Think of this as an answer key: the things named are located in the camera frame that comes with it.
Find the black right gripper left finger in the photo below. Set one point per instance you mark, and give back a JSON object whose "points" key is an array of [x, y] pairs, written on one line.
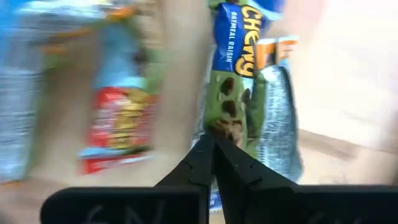
{"points": [[186, 193]]}

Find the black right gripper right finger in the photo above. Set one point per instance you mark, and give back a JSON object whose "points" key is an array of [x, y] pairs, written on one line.
{"points": [[248, 193]]}

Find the blue oatmeal raisin granola bar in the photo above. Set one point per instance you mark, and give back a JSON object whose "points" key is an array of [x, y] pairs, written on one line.
{"points": [[227, 37]]}

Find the granola bar orange ends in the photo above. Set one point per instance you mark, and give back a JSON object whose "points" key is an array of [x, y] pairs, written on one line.
{"points": [[276, 124]]}

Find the granola bar red end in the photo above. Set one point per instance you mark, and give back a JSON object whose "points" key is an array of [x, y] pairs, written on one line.
{"points": [[121, 124]]}

